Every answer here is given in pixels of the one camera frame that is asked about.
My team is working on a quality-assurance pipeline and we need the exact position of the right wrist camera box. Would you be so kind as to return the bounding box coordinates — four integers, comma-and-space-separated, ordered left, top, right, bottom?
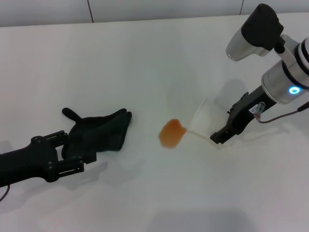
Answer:
225, 3, 285, 62

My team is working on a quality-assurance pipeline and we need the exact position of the right gripper cable with plug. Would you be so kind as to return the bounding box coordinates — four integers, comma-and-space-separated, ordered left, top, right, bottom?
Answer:
254, 101, 309, 124

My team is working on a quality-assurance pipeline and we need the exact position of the clear plastic cup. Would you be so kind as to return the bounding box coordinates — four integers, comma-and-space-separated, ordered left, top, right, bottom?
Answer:
188, 97, 233, 151

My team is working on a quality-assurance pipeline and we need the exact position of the gripper cable with plug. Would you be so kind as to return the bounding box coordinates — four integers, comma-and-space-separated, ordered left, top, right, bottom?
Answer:
0, 185, 10, 202
254, 101, 309, 124

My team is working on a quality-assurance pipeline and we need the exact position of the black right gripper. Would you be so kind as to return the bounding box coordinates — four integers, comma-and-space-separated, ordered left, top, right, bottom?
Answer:
209, 84, 276, 145

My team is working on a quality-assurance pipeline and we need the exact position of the brown liquid stain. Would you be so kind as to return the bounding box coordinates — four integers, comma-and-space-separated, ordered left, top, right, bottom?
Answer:
158, 118, 188, 149

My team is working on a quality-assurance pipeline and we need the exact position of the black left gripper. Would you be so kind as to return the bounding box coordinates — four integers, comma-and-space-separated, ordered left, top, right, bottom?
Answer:
0, 130, 98, 188

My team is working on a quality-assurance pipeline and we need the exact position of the left gripper cable with plug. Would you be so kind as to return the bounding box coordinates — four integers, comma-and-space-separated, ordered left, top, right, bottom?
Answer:
0, 185, 10, 202

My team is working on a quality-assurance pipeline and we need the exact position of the dark cloth rag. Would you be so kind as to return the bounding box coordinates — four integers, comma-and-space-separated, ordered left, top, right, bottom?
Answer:
61, 107, 133, 161

